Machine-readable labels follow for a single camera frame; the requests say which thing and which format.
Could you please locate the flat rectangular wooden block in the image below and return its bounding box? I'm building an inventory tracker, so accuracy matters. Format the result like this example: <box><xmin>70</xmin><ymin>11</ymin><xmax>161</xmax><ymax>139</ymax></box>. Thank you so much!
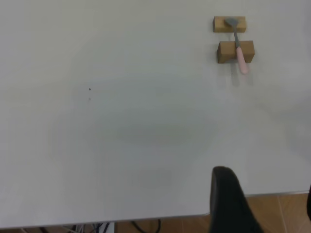
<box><xmin>213</xmin><ymin>16</ymin><xmax>246</xmax><ymax>33</ymax></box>

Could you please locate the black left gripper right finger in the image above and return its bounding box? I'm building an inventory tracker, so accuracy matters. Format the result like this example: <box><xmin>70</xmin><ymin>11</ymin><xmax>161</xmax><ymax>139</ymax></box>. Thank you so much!
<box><xmin>306</xmin><ymin>184</ymin><xmax>311</xmax><ymax>233</ymax></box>

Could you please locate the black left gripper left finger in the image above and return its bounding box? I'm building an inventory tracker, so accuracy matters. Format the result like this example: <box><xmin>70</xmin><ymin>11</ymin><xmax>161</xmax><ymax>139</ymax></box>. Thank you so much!
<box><xmin>209</xmin><ymin>166</ymin><xmax>265</xmax><ymax>233</ymax></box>

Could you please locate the white cable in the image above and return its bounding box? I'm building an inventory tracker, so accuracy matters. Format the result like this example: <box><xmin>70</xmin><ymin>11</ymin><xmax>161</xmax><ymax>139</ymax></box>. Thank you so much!
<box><xmin>60</xmin><ymin>224</ymin><xmax>85</xmax><ymax>233</ymax></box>

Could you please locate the pink handled metal spoon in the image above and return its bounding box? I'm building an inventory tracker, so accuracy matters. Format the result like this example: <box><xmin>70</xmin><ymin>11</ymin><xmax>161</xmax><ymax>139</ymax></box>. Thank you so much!
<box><xmin>224</xmin><ymin>17</ymin><xmax>249</xmax><ymax>75</ymax></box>

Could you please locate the black cable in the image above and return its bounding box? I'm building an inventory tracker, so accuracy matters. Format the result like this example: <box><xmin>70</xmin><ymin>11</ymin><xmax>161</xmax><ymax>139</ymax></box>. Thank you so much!
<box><xmin>131</xmin><ymin>219</ymin><xmax>162</xmax><ymax>233</ymax></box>

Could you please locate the arched wooden block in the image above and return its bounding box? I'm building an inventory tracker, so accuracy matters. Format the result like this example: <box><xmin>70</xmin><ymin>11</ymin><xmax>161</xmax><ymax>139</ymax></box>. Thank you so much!
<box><xmin>216</xmin><ymin>40</ymin><xmax>255</xmax><ymax>64</ymax></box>

